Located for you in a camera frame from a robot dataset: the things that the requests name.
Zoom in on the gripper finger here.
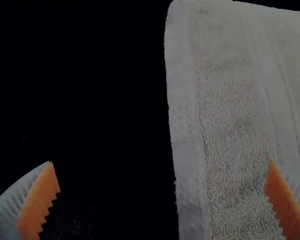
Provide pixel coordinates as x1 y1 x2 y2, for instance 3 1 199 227
264 156 300 240
0 160 62 240

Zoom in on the pale towel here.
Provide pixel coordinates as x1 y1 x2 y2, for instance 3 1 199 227
164 0 300 240

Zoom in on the black mat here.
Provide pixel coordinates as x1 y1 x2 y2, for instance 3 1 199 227
0 0 300 240

